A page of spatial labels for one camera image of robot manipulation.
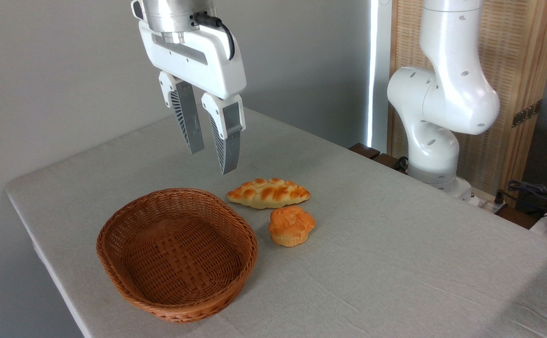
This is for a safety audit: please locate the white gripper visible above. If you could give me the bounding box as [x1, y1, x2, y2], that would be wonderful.
[137, 21, 247, 176]

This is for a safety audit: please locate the round orange muffin bread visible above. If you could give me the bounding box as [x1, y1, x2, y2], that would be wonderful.
[268, 206, 316, 248]

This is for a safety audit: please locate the braided golden bread loaf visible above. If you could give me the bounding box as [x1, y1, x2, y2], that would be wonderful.
[226, 178, 311, 209]

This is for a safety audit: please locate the brown woven wicker basket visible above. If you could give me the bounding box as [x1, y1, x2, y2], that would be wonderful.
[96, 188, 258, 323]

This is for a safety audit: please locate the dark brown wooden block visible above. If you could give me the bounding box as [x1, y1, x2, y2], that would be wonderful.
[349, 143, 381, 160]
[372, 153, 406, 171]

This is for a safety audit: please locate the grey tablecloth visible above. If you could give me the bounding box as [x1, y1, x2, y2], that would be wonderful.
[5, 107, 547, 338]

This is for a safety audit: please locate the white power strip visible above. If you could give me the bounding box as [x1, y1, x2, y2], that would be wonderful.
[461, 187, 509, 214]

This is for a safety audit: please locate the metal screen hinge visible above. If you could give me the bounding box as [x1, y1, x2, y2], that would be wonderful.
[512, 100, 542, 128]

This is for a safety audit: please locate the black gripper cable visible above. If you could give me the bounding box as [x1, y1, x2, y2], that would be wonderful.
[191, 12, 236, 61]

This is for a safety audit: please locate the white vertical frame post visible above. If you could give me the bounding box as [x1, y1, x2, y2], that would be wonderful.
[367, 0, 392, 152]

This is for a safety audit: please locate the black cable bundle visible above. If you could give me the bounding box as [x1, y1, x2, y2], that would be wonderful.
[496, 180, 547, 222]

